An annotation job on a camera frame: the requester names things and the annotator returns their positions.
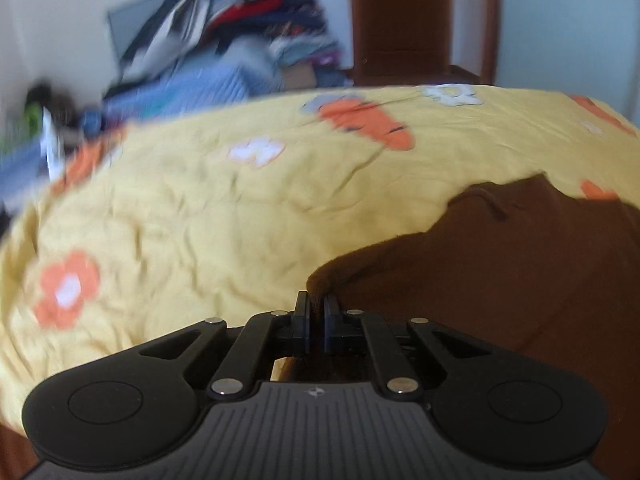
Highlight yellow carrot-print bed sheet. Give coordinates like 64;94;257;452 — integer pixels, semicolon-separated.
1;84;639;431

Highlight blue striped fabric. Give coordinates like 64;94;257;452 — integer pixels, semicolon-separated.
1;60;283;209

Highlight dark and green toy clutter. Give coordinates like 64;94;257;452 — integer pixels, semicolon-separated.
23;80;77;134

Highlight grey flat screen panel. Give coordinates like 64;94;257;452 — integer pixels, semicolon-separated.
106;0;164;66

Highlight brown small garment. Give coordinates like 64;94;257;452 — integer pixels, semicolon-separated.
307;175;639;479

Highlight pile of assorted clothes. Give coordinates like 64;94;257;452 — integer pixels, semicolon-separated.
106;0;344;98

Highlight brown wooden door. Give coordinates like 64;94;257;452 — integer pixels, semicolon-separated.
350;0;501;87

